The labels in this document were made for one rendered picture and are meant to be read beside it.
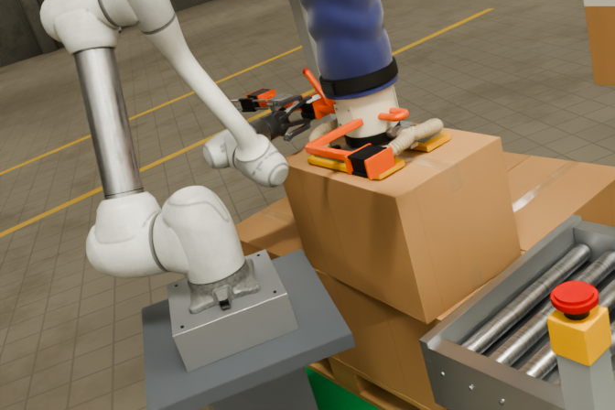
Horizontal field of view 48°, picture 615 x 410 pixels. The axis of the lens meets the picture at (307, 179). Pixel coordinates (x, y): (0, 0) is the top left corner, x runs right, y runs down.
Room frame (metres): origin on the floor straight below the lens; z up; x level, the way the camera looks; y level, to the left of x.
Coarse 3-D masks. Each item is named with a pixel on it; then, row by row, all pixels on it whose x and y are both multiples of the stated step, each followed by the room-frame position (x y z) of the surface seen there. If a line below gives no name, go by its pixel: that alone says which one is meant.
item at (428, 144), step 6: (420, 138) 1.89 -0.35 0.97; (426, 138) 1.88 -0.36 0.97; (432, 138) 1.88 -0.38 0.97; (438, 138) 1.86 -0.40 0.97; (444, 138) 1.86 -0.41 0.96; (450, 138) 1.88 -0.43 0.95; (420, 144) 1.86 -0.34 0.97; (426, 144) 1.85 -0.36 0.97; (432, 144) 1.84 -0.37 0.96; (438, 144) 1.85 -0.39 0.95; (420, 150) 1.86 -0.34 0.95; (426, 150) 1.83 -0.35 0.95
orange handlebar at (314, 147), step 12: (324, 108) 2.09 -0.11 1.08; (396, 108) 1.87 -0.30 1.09; (360, 120) 1.87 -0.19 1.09; (384, 120) 1.85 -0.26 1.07; (396, 120) 1.81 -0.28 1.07; (336, 132) 1.82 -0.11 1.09; (348, 132) 1.84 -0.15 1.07; (312, 144) 1.78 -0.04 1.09; (324, 144) 1.80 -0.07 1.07; (324, 156) 1.71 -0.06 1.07; (336, 156) 1.66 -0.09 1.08
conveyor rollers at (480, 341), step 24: (576, 264) 1.71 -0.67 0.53; (600, 264) 1.64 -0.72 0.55; (528, 288) 1.63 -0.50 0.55; (552, 288) 1.64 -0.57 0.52; (504, 312) 1.56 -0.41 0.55; (552, 312) 1.51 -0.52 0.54; (480, 336) 1.49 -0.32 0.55; (528, 336) 1.45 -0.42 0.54; (504, 360) 1.39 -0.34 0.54; (552, 360) 1.35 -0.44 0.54
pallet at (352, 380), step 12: (324, 360) 2.32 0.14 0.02; (336, 360) 2.13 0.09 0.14; (324, 372) 2.24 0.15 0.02; (336, 372) 2.16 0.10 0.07; (348, 372) 2.09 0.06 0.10; (360, 372) 2.02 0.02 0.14; (348, 384) 2.11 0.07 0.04; (360, 384) 2.06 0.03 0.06; (372, 384) 2.09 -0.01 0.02; (384, 384) 1.92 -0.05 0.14; (360, 396) 2.06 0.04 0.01; (372, 396) 2.02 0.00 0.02; (384, 396) 2.01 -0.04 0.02; (396, 396) 1.99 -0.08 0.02; (384, 408) 1.95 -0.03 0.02; (396, 408) 1.93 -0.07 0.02; (408, 408) 1.91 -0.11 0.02; (420, 408) 1.78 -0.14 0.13
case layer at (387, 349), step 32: (512, 160) 2.48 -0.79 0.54; (544, 160) 2.40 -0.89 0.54; (512, 192) 2.22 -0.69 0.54; (544, 192) 2.16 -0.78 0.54; (576, 192) 2.09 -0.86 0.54; (608, 192) 2.08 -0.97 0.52; (256, 224) 2.60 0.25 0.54; (288, 224) 2.51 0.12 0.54; (544, 224) 1.95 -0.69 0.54; (608, 224) 2.06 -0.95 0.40; (352, 288) 1.94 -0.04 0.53; (480, 288) 1.71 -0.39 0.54; (352, 320) 1.98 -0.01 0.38; (384, 320) 1.83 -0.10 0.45; (416, 320) 1.70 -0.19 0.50; (352, 352) 2.03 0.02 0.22; (384, 352) 1.87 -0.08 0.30; (416, 352) 1.74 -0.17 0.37; (416, 384) 1.77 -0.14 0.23
